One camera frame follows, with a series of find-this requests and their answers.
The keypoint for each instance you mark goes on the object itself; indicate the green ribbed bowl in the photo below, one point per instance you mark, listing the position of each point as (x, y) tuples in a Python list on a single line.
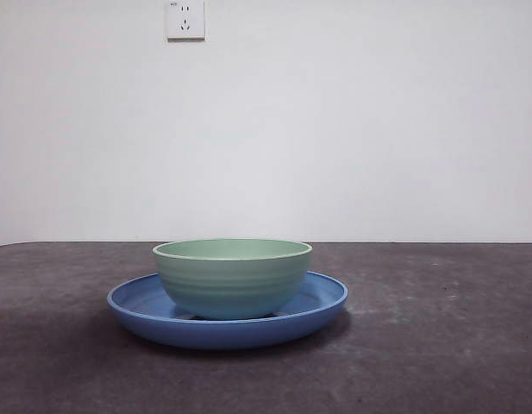
[(231, 284)]

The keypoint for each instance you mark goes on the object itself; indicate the blue round plate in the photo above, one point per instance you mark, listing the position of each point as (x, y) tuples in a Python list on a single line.
[(227, 334)]

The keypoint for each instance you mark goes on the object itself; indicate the white wall socket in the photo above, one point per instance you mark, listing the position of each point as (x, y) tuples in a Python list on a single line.
[(185, 21)]

